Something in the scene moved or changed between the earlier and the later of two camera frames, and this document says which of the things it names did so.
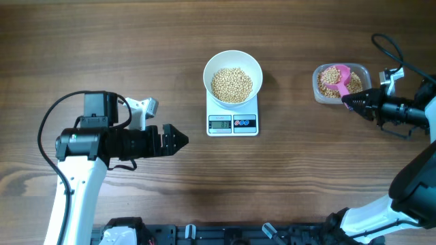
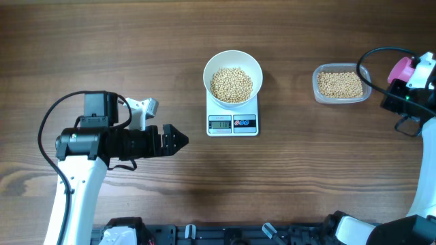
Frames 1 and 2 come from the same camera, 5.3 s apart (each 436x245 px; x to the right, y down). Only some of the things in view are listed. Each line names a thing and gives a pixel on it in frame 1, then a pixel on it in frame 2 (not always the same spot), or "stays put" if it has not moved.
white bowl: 238,59 stays put
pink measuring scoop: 341,85 -> 401,69
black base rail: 233,234 stays put
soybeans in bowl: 231,85 stays put
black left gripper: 154,148 stays put
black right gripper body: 384,99 -> 401,105
